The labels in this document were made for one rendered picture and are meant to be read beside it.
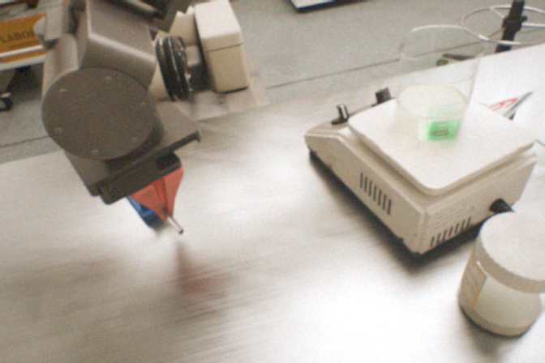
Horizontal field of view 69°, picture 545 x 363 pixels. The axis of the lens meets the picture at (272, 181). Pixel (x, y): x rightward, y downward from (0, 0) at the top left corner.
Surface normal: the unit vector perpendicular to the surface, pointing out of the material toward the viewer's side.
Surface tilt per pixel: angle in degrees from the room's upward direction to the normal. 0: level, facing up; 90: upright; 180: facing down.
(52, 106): 90
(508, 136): 0
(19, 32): 91
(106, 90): 90
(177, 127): 0
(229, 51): 90
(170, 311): 0
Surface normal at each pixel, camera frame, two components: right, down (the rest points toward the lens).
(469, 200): 0.45, 0.58
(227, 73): 0.22, 0.65
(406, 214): -0.89, 0.38
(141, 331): -0.11, -0.72
